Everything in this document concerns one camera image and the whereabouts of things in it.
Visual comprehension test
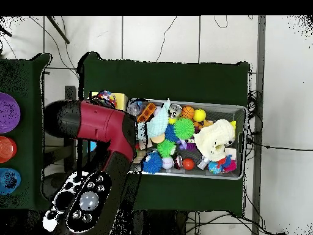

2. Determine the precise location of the black rod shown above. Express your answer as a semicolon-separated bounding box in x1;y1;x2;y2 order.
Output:
46;16;70;45

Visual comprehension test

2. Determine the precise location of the cream waffle cloth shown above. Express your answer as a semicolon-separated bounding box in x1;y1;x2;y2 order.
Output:
193;119;237;162

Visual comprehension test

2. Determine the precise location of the black panel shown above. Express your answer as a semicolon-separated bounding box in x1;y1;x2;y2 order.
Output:
64;85;77;101

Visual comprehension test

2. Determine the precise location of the white colourful spotted cloth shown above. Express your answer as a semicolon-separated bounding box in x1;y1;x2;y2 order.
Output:
95;90;118;109

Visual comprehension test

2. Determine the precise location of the purple bowl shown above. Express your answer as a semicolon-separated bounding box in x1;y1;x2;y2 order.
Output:
0;92;21;134

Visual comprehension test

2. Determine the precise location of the clear mesh bin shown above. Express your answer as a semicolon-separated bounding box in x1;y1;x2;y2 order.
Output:
123;99;246;181

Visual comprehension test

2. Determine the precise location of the large blue spiky ball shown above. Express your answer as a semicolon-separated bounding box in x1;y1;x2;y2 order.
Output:
142;151;163;174

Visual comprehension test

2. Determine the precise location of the black floor cable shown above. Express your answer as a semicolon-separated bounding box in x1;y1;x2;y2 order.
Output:
246;139;313;152

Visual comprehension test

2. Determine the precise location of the small orange basketball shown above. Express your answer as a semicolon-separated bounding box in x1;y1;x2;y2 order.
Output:
181;105;196;120

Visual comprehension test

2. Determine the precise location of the blue bowl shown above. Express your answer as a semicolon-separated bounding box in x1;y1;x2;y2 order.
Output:
0;168;21;196

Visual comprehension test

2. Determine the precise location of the yellow ball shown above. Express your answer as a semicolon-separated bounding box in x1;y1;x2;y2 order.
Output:
193;109;207;122

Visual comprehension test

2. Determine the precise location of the wooden three-hole box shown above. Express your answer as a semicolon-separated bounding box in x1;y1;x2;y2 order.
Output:
87;91;129;152

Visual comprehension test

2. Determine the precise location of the round wooden disc toy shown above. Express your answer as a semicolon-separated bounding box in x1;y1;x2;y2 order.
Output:
150;133;166;145

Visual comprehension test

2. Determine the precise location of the green spiky ball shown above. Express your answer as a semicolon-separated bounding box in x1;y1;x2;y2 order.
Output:
173;117;196;140

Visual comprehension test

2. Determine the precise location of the green side table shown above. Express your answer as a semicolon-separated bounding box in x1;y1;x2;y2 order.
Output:
0;53;56;211

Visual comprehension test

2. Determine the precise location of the red-orange ball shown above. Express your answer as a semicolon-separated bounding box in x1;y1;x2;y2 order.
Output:
183;158;195;171

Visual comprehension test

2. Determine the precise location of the red bowl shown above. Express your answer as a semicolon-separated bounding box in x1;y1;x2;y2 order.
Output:
0;136;18;164

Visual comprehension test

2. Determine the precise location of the silver drink can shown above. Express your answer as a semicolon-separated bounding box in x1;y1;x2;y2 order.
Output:
168;103;183;118

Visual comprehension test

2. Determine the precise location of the mint green waffle cloth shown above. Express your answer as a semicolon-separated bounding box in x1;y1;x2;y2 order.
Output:
145;99;172;139

